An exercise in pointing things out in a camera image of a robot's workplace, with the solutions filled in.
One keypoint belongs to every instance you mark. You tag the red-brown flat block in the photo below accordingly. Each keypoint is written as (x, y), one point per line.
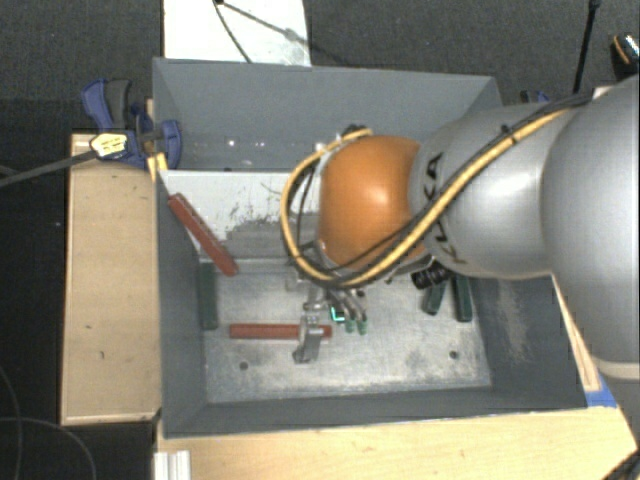
(262, 331)
(202, 233)

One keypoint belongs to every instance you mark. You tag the grey metal bin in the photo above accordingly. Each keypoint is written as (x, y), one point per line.
(360, 373)

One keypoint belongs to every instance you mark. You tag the black cylinder on white bracket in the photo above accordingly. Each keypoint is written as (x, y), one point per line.
(428, 276)

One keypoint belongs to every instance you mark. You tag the pale wood board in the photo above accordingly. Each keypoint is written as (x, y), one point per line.
(110, 288)

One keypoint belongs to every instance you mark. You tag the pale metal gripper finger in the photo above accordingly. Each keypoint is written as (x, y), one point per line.
(307, 352)
(311, 329)

